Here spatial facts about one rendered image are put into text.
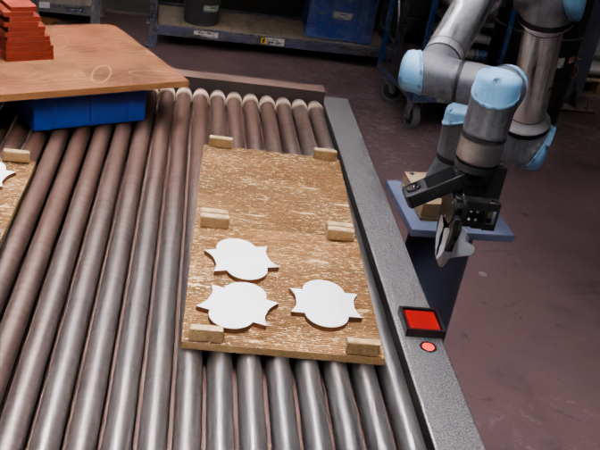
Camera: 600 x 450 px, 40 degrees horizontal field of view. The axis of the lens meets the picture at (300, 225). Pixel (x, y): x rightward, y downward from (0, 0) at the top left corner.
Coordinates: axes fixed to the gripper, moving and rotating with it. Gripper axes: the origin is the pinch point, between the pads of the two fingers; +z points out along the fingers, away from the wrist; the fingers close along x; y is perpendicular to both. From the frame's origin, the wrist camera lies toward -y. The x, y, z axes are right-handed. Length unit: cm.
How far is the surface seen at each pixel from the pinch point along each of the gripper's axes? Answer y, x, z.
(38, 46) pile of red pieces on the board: -86, 89, -1
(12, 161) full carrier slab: -84, 49, 12
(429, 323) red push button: 1.1, -1.1, 13.3
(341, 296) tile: -15.4, 3.0, 11.6
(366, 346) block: -13.3, -13.1, 10.7
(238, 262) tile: -34.4, 12.5, 11.5
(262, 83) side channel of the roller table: -25, 116, 11
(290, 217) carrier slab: -22.3, 34.6, 12.6
